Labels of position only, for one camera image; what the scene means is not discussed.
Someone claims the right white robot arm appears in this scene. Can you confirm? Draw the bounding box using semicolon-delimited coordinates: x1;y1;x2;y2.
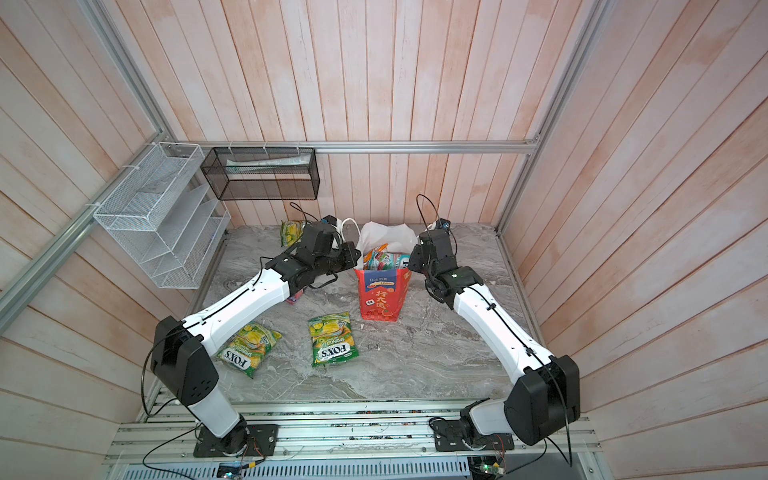
408;228;581;446

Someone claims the teal red Fox's candy bag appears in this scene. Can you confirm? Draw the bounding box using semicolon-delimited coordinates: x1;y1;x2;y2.
363;244;410;271

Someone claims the green Fox's candy bag centre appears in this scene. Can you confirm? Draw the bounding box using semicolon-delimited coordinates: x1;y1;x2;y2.
308;312;359;367

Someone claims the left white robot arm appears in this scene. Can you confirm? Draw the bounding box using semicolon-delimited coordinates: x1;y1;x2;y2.
148;216;361;456

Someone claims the green Fox's candy bag rear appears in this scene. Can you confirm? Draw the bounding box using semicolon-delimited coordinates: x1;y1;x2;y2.
280;221;305;248

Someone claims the black wire mesh basket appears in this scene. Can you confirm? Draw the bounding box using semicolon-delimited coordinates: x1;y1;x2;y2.
201;146;321;201

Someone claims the green fox's candy bag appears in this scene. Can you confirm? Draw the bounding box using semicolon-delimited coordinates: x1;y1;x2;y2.
280;221;305;248
217;322;283;378
308;312;359;367

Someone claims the green Fox's candy bag left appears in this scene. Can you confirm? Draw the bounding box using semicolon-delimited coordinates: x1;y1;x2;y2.
217;322;283;378

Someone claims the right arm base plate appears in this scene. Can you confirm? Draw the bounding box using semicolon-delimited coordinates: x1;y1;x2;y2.
428;417;514;453

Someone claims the red paper bag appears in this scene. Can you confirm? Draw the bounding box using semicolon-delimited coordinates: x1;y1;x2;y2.
354;222;417;322

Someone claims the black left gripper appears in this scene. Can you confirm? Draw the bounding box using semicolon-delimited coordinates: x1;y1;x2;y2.
314;241;363;276

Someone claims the white wire mesh shelf rack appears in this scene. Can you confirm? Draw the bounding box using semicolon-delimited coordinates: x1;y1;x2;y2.
94;143;231;290

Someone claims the purple Fox's berries candy bag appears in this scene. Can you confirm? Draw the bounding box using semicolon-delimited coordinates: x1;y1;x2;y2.
285;289;305;305

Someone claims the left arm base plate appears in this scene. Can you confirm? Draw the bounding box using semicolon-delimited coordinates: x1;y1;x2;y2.
193;421;279;458

